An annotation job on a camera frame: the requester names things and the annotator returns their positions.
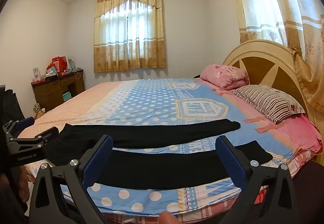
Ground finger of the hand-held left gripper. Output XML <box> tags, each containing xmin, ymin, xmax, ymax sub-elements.
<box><xmin>2</xmin><ymin>117</ymin><xmax>35</xmax><ymax>139</ymax></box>
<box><xmin>10</xmin><ymin>126</ymin><xmax>59</xmax><ymax>149</ymax></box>

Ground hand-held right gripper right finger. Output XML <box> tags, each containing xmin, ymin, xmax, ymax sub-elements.
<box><xmin>215</xmin><ymin>135</ymin><xmax>299</xmax><ymax>224</ymax></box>

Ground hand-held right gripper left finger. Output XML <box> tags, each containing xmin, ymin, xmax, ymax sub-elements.
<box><xmin>25</xmin><ymin>135</ymin><xmax>113</xmax><ymax>224</ymax></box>

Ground black pants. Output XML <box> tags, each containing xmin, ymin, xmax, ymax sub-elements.
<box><xmin>46</xmin><ymin>119</ymin><xmax>274</xmax><ymax>190</ymax></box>

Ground person's right hand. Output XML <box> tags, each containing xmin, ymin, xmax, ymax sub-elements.
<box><xmin>159</xmin><ymin>211</ymin><xmax>184</xmax><ymax>224</ymax></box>

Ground black bag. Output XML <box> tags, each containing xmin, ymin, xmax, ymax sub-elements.
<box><xmin>0</xmin><ymin>85</ymin><xmax>25</xmax><ymax>126</ymax></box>

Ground brown wooden desk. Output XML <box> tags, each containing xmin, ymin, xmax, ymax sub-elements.
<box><xmin>31</xmin><ymin>69</ymin><xmax>85</xmax><ymax>113</ymax></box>

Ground tissue box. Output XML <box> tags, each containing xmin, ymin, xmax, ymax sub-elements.
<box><xmin>42</xmin><ymin>71</ymin><xmax>59</xmax><ymax>81</ymax></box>

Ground red gift boxes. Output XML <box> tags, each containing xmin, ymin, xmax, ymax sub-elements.
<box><xmin>48</xmin><ymin>55</ymin><xmax>67</xmax><ymax>74</ymax></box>

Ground striped pillow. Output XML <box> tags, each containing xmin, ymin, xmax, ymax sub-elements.
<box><xmin>230</xmin><ymin>84</ymin><xmax>305</xmax><ymax>124</ymax></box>

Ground bed with colourful sheet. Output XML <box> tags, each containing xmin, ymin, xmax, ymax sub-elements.
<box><xmin>18</xmin><ymin>78</ymin><xmax>323</xmax><ymax>217</ymax></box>

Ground dark cloth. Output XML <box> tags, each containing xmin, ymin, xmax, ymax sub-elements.
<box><xmin>291</xmin><ymin>158</ymin><xmax>324</xmax><ymax>224</ymax></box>

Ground pink floral pillow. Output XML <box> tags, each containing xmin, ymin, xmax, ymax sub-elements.
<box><xmin>200</xmin><ymin>64</ymin><xmax>250</xmax><ymax>91</ymax></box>

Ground cream wooden headboard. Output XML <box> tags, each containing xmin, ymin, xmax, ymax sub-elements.
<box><xmin>223</xmin><ymin>40</ymin><xmax>315</xmax><ymax>123</ymax></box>

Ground beige window curtain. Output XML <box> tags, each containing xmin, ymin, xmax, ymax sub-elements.
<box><xmin>94</xmin><ymin>0</ymin><xmax>167</xmax><ymax>73</ymax></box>

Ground long beige floral curtain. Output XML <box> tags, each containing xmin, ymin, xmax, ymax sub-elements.
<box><xmin>223</xmin><ymin>0</ymin><xmax>324</xmax><ymax>115</ymax></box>

